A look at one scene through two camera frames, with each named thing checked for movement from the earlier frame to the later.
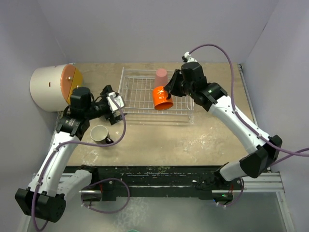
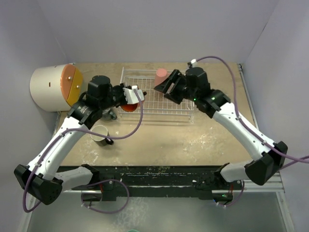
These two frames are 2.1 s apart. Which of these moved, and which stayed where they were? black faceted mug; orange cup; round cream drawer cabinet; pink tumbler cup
Moved: orange cup
Stayed: pink tumbler cup; black faceted mug; round cream drawer cabinet
